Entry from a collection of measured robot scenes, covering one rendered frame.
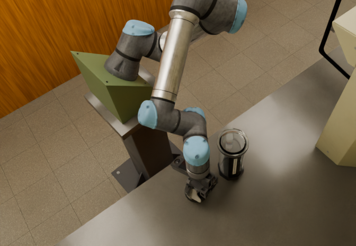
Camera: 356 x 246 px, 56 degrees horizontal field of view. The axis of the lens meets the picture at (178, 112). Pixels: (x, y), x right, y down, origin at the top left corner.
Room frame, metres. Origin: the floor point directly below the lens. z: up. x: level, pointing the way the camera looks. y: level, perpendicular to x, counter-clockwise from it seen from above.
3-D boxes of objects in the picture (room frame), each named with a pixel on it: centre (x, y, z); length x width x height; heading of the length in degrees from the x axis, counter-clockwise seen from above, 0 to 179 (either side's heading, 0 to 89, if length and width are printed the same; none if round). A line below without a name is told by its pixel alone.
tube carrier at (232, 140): (0.54, -0.17, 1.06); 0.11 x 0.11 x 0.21
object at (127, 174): (1.00, 0.22, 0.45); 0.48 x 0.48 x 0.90; 34
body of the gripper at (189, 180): (0.44, -0.04, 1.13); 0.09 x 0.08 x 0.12; 43
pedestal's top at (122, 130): (1.00, 0.22, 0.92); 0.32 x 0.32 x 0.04; 34
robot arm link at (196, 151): (0.45, -0.03, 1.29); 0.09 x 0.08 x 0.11; 175
